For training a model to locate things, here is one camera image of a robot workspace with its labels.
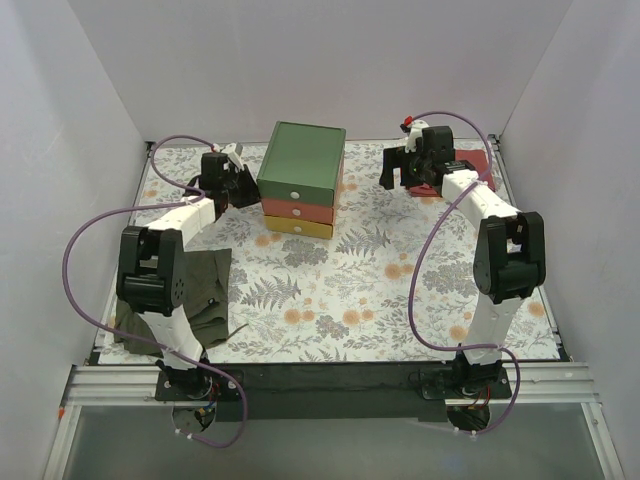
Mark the yellow bottom drawer box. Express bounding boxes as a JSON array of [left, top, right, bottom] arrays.
[[261, 189, 339, 239]]

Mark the red folded cloth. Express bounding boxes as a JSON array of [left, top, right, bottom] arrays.
[[408, 149, 488, 198]]

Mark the aluminium frame rail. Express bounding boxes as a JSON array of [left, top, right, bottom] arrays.
[[44, 361, 623, 479]]

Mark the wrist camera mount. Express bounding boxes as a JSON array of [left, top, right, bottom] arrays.
[[212, 143, 245, 172], [400, 116, 429, 153]]

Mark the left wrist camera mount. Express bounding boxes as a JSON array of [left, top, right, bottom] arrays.
[[212, 143, 245, 172]]

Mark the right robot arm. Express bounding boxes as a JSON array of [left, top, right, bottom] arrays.
[[379, 120, 546, 398]]

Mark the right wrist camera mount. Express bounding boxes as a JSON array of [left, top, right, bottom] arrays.
[[400, 116, 429, 153]]

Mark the olive green folded cloth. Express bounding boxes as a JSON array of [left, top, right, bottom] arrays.
[[114, 249, 232, 358]]

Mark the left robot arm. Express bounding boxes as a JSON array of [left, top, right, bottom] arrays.
[[116, 143, 260, 400]]

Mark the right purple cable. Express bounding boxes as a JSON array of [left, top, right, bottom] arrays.
[[408, 110, 521, 441]]

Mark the floral patterned table mat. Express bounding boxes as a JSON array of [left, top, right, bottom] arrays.
[[98, 139, 560, 365]]

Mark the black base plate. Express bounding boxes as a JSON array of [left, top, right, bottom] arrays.
[[154, 363, 516, 424]]

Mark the pink drawer box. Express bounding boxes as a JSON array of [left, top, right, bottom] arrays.
[[261, 164, 345, 226]]

